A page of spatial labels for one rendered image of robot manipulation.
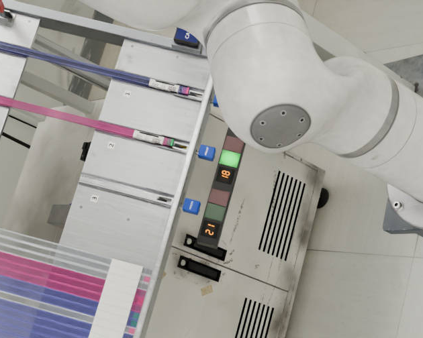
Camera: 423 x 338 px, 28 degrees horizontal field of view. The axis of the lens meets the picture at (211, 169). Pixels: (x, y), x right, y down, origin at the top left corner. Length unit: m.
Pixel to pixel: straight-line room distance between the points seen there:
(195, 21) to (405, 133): 0.30
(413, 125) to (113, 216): 0.73
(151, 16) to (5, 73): 0.92
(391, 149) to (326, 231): 1.29
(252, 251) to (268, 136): 1.26
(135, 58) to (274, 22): 0.81
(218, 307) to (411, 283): 0.47
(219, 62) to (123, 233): 0.75
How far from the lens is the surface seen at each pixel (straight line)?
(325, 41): 2.06
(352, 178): 2.33
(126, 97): 1.68
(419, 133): 1.08
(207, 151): 1.62
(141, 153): 1.64
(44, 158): 2.40
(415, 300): 2.08
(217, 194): 1.62
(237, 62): 0.89
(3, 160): 3.58
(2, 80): 1.75
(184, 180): 1.60
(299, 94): 0.87
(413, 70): 2.34
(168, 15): 0.87
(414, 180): 1.12
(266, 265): 2.17
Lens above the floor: 1.61
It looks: 35 degrees down
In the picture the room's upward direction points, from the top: 65 degrees counter-clockwise
